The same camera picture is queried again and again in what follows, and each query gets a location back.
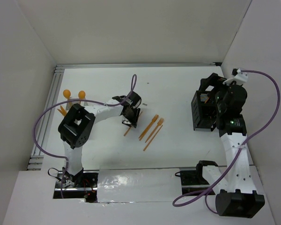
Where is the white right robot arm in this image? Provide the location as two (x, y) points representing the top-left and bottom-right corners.
(195, 73), (265, 218)

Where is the aluminium rail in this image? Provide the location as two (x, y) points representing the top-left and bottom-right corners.
(56, 62), (222, 70)
(27, 66), (64, 171)

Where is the aluminium rail back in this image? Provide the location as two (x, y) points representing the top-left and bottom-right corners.
(56, 62), (222, 70)

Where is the white utensil caddy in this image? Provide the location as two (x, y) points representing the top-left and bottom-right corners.
(65, 101), (89, 111)

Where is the black utensil caddy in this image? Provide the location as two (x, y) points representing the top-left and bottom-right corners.
(191, 90), (216, 132)

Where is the orange plastic fork right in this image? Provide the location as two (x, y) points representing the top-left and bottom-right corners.
(145, 118), (164, 143)

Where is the orange plastic fork left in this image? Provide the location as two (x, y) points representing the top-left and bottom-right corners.
(139, 114), (159, 141)

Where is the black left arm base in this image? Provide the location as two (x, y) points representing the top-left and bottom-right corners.
(47, 167), (98, 203)

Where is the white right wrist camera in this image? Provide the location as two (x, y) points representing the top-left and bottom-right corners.
(223, 68), (248, 86)

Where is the white tape sheet front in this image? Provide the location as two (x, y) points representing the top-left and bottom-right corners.
(97, 168), (182, 203)

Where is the aluminium rail left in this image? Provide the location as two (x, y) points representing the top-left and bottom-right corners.
(27, 66), (64, 171)

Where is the orange plastic fork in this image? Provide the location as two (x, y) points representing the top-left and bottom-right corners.
(139, 114), (159, 141)
(145, 118), (164, 143)

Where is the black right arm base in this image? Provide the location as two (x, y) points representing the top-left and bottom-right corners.
(175, 160), (218, 195)

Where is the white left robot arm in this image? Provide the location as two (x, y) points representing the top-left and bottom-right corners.
(58, 91), (141, 187)

